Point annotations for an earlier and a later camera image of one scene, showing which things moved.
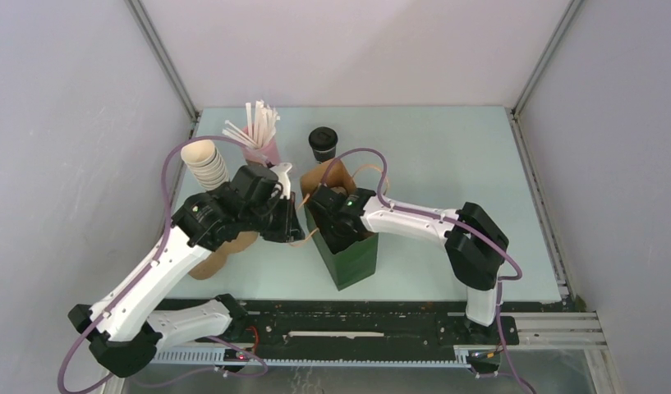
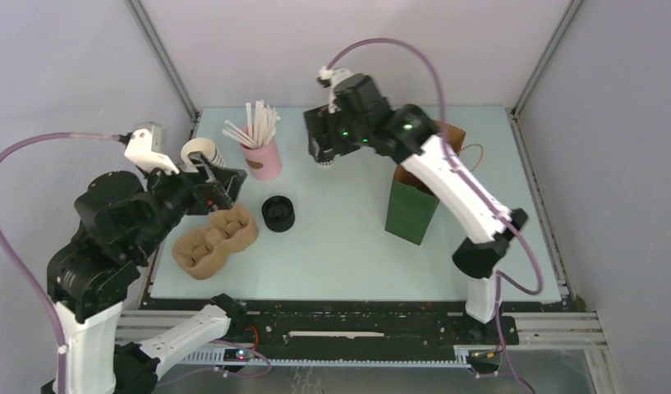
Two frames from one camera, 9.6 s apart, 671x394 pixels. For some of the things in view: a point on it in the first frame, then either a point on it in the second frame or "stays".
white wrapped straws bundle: (258, 135) stays
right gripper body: (335, 235) -> (344, 135)
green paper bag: (357, 263) -> (413, 202)
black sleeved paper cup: (322, 156) stays
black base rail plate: (351, 330) stays
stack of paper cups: (203, 158) stays
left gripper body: (273, 221) -> (187, 192)
